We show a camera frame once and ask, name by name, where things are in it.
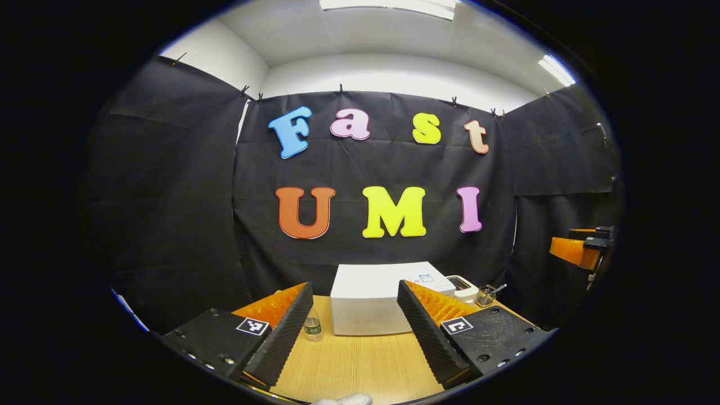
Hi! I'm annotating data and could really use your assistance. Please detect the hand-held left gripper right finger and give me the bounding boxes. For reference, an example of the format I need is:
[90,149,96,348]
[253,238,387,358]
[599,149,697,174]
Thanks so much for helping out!
[397,280,557,389]

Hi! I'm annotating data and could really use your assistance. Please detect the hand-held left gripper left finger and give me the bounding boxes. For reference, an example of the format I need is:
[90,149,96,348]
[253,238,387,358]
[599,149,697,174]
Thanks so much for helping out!
[160,281,314,389]

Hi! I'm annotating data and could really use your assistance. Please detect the white microwave oven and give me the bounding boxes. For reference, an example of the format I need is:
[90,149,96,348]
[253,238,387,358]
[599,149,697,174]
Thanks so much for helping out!
[330,262,456,336]

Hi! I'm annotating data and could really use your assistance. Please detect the clear plastic water bottle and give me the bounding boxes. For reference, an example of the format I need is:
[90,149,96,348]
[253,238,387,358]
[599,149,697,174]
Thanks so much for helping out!
[304,308,324,342]

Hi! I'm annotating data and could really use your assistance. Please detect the white toaster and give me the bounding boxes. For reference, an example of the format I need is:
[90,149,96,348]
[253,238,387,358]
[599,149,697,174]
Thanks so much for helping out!
[445,274,480,304]

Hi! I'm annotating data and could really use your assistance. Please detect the ceiling light panel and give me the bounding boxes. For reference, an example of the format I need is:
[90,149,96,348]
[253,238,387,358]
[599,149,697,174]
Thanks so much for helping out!
[319,0,456,21]
[537,53,577,88]

